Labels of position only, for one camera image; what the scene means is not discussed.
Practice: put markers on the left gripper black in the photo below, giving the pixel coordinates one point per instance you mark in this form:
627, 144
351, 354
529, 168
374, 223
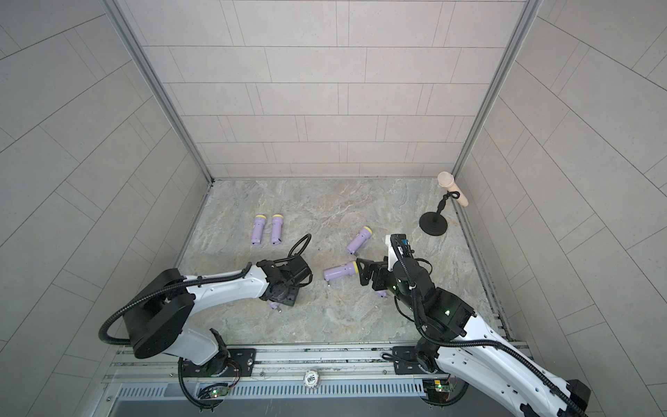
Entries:
291, 301

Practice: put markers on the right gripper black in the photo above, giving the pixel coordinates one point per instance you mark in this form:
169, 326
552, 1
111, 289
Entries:
382, 272

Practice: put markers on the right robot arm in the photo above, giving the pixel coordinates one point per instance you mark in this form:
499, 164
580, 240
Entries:
455, 340

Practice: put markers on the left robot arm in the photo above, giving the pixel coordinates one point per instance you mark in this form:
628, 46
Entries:
156, 320

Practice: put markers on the black round stand base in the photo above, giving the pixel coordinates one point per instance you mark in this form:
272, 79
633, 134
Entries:
433, 224

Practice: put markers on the beige microphone on stand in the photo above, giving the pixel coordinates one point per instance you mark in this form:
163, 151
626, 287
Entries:
447, 181

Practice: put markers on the left circuit board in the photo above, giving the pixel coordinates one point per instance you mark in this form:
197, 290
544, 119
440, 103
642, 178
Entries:
214, 392

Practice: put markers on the circuit board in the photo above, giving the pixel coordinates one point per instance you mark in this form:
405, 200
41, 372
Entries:
438, 392
214, 392

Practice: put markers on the right circuit board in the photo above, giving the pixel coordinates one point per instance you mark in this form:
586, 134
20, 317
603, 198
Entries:
438, 392

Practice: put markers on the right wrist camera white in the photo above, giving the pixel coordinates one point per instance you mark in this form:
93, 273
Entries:
395, 244

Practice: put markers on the aluminium rail frame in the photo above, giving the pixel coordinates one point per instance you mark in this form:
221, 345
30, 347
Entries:
282, 362

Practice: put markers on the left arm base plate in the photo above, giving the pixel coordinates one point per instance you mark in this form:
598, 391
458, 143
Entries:
236, 363

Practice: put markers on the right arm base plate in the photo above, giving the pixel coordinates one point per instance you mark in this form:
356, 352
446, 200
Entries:
405, 361

